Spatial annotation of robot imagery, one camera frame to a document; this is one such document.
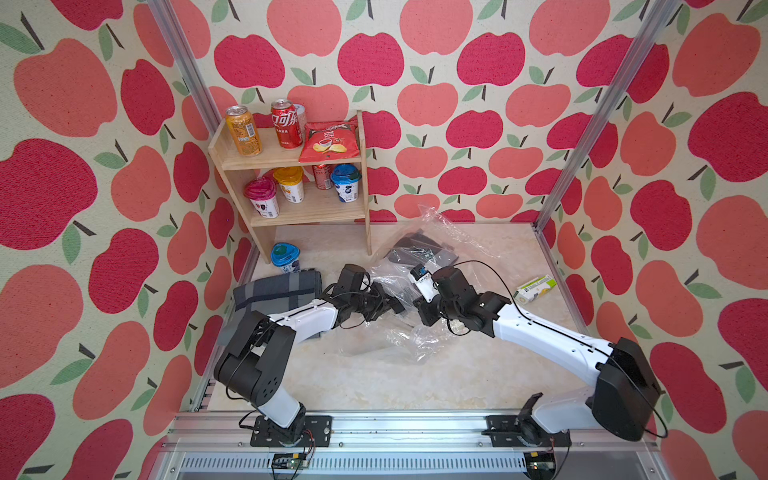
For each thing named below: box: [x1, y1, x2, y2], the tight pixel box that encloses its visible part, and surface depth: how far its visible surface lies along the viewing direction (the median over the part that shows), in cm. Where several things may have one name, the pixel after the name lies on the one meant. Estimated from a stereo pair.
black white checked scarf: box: [387, 230, 460, 265], surface depth 98 cm
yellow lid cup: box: [273, 166, 305, 204], surface depth 95 cm
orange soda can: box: [225, 105, 263, 157], surface depth 75 cm
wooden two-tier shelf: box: [207, 110, 373, 264], surface depth 95 cm
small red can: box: [312, 164, 334, 191], surface depth 98 cm
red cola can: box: [271, 99, 303, 149], surface depth 77 cm
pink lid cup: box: [244, 172, 279, 219], surface depth 90 cm
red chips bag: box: [298, 118, 361, 163], surface depth 79 cm
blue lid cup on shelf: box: [330, 163, 362, 203], surface depth 95 cm
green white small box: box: [513, 274, 557, 304], surface depth 99 cm
